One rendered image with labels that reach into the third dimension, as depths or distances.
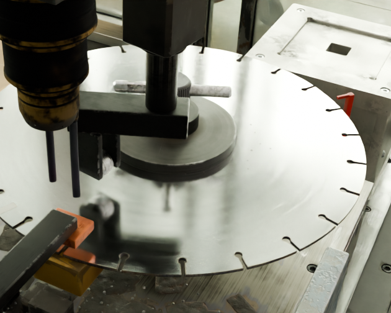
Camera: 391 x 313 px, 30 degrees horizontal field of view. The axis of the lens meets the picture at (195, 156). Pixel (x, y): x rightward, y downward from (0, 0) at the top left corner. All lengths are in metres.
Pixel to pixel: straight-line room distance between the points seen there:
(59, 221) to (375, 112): 0.44
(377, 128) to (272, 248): 0.35
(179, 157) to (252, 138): 0.08
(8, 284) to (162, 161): 0.18
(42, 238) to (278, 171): 0.21
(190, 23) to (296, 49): 0.43
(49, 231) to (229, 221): 0.13
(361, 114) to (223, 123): 0.25
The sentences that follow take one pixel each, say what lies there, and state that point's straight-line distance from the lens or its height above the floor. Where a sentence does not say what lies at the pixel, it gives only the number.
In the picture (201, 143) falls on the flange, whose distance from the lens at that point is 0.59.
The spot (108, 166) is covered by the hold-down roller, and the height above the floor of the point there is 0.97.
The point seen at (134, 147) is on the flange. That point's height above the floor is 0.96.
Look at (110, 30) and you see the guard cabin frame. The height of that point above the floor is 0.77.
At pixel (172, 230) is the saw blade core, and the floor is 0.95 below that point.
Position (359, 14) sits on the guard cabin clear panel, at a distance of 1.02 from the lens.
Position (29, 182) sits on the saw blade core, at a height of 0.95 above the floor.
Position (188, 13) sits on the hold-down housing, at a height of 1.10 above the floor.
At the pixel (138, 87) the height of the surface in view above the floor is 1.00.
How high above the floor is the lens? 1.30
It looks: 36 degrees down
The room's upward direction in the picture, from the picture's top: 4 degrees clockwise
